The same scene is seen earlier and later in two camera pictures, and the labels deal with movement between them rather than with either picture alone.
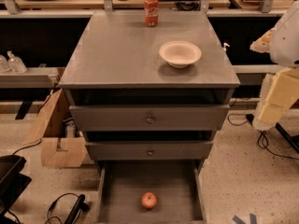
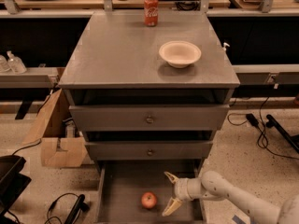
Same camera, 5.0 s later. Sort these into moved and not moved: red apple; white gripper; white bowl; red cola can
Moved: white gripper
Not moved: red apple; red cola can; white bowl
